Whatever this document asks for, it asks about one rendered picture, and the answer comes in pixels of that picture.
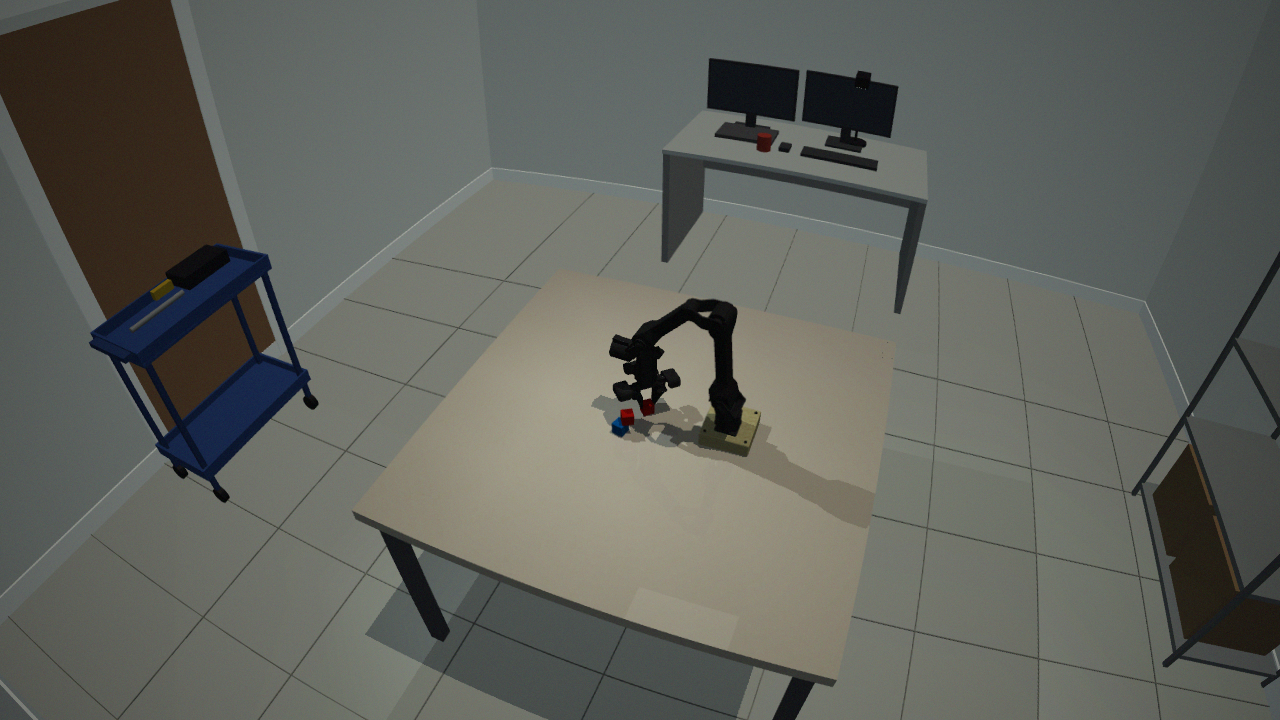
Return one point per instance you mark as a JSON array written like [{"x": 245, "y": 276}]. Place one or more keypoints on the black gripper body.
[{"x": 645, "y": 380}]

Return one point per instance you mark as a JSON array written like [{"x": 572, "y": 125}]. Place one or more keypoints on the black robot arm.
[{"x": 725, "y": 397}]

